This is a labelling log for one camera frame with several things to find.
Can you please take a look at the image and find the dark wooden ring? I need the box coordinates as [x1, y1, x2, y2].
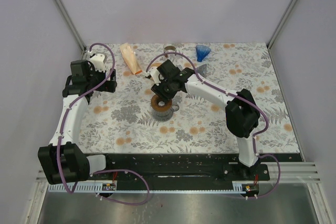
[150, 95, 173, 113]

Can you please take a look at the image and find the clear glass dripper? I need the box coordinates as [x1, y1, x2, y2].
[196, 64, 207, 78]

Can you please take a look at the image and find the grey glass server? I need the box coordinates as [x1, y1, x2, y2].
[152, 104, 180, 122]

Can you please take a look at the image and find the coffee filter paper pack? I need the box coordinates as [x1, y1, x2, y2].
[119, 43, 142, 75]

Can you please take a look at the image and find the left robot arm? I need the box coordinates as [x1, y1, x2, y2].
[38, 54, 117, 185]

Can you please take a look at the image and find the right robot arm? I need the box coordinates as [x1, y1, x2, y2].
[147, 60, 261, 180]

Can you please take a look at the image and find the blue plastic dripper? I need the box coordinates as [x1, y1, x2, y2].
[195, 45, 212, 62]

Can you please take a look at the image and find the small glass with wood band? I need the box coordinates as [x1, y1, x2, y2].
[163, 45, 176, 54]

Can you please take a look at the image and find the floral table mat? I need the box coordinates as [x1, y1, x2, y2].
[78, 42, 299, 153]

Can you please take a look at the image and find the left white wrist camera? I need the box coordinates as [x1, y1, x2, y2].
[89, 53, 107, 72]

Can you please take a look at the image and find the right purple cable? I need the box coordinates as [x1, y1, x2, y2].
[145, 52, 282, 200]

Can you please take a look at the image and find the purple cable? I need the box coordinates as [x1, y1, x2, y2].
[55, 42, 150, 205]
[145, 52, 282, 200]

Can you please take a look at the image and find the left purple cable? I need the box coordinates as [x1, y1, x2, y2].
[55, 42, 150, 205]

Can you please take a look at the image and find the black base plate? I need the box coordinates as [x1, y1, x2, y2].
[91, 153, 302, 191]

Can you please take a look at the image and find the white cable duct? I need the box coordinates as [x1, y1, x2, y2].
[48, 182, 117, 193]

